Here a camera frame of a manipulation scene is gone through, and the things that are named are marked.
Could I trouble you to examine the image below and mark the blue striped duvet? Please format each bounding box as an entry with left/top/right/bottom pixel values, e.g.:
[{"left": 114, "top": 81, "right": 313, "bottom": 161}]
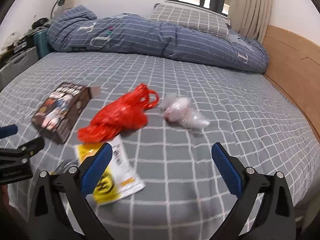
[{"left": 47, "top": 5, "right": 269, "bottom": 74}]

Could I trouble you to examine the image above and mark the grey checked pillow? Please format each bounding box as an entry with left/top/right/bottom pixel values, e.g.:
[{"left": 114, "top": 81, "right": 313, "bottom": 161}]
[{"left": 149, "top": 4, "right": 229, "bottom": 40}]

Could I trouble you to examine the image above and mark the wooden headboard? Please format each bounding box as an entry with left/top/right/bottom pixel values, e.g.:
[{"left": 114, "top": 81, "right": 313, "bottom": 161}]
[{"left": 263, "top": 25, "right": 320, "bottom": 139}]

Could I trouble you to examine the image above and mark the clear pinkish plastic wrap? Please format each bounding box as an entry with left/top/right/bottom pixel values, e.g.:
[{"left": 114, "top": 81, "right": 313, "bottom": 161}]
[{"left": 161, "top": 93, "right": 210, "bottom": 129}]

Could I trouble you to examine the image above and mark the beige curtain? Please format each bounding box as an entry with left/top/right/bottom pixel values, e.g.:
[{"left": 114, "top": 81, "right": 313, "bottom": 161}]
[{"left": 228, "top": 0, "right": 273, "bottom": 43}]

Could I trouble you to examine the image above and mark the yellow white snack wrapper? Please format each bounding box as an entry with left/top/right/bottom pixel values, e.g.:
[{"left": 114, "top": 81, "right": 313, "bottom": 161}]
[{"left": 75, "top": 135, "right": 145, "bottom": 205}]

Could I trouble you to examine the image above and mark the dark brown snack box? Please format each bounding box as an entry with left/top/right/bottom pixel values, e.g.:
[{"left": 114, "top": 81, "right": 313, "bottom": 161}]
[{"left": 31, "top": 82, "right": 101, "bottom": 144}]

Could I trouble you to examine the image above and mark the small yellow wrapper strip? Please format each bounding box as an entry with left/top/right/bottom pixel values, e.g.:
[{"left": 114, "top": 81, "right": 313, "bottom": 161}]
[{"left": 50, "top": 159, "right": 78, "bottom": 175}]

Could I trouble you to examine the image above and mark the grey checked bed mattress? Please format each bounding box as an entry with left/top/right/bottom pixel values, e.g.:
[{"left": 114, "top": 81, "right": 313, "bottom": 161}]
[{"left": 1, "top": 52, "right": 319, "bottom": 239}]

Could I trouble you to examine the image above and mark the grey hard suitcase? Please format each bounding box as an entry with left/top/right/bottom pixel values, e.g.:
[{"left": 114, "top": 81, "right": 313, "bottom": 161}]
[{"left": 1, "top": 47, "right": 39, "bottom": 90}]

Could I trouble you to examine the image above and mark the teal suitcase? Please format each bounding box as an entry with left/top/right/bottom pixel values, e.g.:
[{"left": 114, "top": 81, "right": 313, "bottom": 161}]
[{"left": 34, "top": 28, "right": 54, "bottom": 59}]

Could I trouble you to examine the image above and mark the desk lamp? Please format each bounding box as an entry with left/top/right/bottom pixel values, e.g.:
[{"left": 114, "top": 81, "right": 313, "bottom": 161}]
[{"left": 50, "top": 0, "right": 66, "bottom": 19}]

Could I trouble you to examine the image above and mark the red plastic bag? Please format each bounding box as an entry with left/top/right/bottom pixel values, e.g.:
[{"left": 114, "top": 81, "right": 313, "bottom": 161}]
[{"left": 77, "top": 83, "right": 159, "bottom": 144}]

